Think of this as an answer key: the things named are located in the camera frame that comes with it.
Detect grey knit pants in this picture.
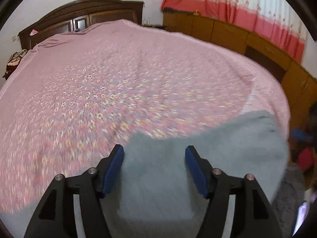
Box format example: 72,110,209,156
117,111,288,222

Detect grey fluffy rug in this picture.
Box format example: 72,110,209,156
272,163,307,237

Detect low wooden cabinet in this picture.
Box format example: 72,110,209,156
163,11,316,128

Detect pink floral bedspread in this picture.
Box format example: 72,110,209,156
1,20,290,213

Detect cream and red curtain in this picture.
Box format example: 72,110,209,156
161,0,308,62

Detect clothes pile on nightstand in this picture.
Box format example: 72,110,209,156
3,49,28,80

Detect pink item on headboard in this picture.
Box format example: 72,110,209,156
30,30,38,36

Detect dark wooden headboard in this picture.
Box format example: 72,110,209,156
18,0,144,50

